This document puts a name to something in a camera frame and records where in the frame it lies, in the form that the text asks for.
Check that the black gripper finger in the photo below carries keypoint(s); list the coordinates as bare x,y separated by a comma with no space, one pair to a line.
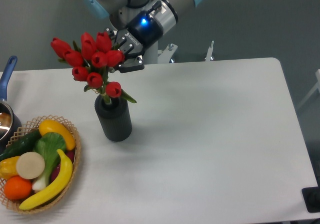
111,33
131,65

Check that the orange fruit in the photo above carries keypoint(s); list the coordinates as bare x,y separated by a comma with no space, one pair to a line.
17,188

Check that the woven wicker basket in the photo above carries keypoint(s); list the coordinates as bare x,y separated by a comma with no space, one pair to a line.
26,128

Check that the white frame at right edge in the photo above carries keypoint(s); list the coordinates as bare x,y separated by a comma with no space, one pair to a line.
311,93

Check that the dark grey ribbed vase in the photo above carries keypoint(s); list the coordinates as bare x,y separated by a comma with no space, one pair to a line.
114,118

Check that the dark green cucumber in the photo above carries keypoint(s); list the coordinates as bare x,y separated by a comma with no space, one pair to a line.
25,144

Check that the purple red vegetable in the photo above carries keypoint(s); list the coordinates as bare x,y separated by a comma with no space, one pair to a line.
70,154

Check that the green bok choy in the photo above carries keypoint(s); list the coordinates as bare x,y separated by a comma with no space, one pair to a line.
47,147

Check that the beige round slice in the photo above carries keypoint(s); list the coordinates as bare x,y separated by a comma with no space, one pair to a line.
30,165

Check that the yellow bell pepper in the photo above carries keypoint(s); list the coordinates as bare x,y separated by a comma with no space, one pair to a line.
8,167

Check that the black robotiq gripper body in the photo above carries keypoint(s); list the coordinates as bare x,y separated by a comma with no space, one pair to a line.
139,34

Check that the yellow banana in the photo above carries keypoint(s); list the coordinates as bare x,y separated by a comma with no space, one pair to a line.
53,189

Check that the black device at table edge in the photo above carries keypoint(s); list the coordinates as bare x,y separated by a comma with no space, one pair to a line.
311,199

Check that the red tulip bouquet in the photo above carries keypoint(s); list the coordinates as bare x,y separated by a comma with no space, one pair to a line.
92,62

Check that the yellow squash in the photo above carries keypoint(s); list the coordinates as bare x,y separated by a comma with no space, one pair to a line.
50,125

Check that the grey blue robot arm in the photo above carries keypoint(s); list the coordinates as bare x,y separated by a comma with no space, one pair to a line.
102,9

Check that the blue handled saucepan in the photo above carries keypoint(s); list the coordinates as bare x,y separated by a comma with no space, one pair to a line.
9,121

